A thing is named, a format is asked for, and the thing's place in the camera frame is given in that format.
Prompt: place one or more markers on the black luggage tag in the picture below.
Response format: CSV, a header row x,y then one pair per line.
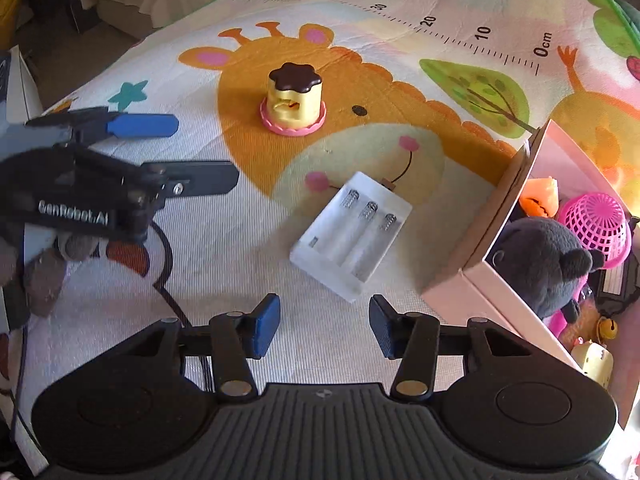
x,y
617,280

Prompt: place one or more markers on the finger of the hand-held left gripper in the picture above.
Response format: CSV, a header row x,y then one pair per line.
x,y
145,126
205,177

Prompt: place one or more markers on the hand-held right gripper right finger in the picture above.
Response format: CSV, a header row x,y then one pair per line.
x,y
382,327

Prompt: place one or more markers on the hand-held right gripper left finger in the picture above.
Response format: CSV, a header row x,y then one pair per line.
x,y
267,325

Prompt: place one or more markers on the person's left hand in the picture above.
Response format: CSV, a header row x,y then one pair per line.
x,y
45,285

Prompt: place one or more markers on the cartoon play mat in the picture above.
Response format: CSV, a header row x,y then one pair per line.
x,y
250,220

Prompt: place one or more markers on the yellow dotted toy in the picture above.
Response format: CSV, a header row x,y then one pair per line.
x,y
592,362

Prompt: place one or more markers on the orange pumpkin charm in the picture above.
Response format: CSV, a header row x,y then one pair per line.
x,y
537,200

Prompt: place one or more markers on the pink toy strainer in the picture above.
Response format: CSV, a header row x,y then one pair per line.
x,y
595,225

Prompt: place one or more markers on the pudding toy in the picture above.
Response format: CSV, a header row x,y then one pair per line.
x,y
295,105

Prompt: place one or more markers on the white battery holder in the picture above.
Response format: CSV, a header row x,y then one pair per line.
x,y
325,255

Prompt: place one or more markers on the black plush toy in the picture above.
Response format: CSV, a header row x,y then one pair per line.
x,y
540,260

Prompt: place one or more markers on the pink cardboard box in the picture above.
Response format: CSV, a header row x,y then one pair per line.
x,y
480,240

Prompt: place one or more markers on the small gold bell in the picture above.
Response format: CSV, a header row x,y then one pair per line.
x,y
606,328

